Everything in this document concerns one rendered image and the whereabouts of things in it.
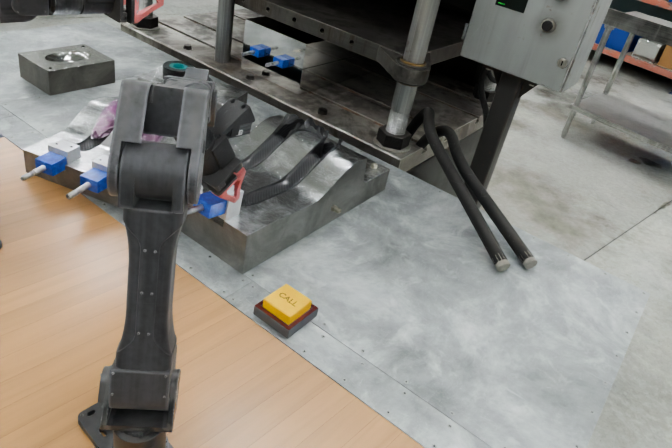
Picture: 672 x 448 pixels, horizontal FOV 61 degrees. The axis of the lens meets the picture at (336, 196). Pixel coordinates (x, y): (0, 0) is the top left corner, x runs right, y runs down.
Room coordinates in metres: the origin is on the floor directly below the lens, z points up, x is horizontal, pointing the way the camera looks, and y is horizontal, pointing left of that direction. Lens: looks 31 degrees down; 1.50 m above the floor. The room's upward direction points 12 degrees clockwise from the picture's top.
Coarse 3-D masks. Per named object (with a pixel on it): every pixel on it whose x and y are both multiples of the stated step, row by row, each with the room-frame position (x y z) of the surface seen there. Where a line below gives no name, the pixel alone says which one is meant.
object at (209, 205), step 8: (208, 192) 0.86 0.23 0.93; (232, 192) 0.86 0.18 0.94; (240, 192) 0.87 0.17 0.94; (200, 200) 0.83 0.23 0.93; (208, 200) 0.83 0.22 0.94; (216, 200) 0.84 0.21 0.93; (224, 200) 0.85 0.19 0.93; (240, 200) 0.88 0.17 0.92; (192, 208) 0.81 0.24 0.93; (200, 208) 0.82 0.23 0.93; (208, 208) 0.82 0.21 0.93; (216, 208) 0.83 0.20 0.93; (224, 208) 0.85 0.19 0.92; (232, 208) 0.86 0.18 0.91; (208, 216) 0.82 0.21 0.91; (224, 216) 0.85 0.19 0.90; (232, 216) 0.86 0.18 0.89
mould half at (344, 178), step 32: (256, 128) 1.19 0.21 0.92; (288, 160) 1.10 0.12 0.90; (352, 160) 1.10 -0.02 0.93; (288, 192) 1.00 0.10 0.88; (320, 192) 1.01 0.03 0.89; (352, 192) 1.11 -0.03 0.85; (192, 224) 0.89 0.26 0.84; (224, 224) 0.85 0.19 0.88; (256, 224) 0.86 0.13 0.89; (288, 224) 0.92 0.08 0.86; (320, 224) 1.02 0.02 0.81; (224, 256) 0.84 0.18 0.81; (256, 256) 0.84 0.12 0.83
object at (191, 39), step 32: (128, 32) 2.11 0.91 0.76; (160, 32) 2.12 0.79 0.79; (192, 32) 2.20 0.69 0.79; (192, 64) 1.92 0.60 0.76; (224, 64) 1.92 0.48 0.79; (256, 96) 1.76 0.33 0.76; (288, 96) 1.75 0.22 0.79; (320, 96) 1.82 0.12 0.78; (352, 96) 1.87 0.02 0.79; (384, 96) 1.94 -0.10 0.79; (416, 96) 2.01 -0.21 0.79; (448, 96) 2.08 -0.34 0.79; (352, 128) 1.61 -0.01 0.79; (384, 160) 1.49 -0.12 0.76; (416, 160) 1.56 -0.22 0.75
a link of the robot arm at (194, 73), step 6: (186, 72) 0.85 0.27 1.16; (192, 72) 0.85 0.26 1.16; (198, 72) 0.85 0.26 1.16; (204, 72) 0.86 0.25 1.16; (192, 78) 0.84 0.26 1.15; (198, 78) 0.84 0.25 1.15; (204, 78) 0.85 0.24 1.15; (210, 78) 0.88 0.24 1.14; (216, 90) 0.77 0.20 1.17; (216, 96) 0.78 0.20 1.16; (216, 102) 0.79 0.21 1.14; (216, 108) 0.80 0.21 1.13; (210, 120) 0.77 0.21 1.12; (210, 126) 0.77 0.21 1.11
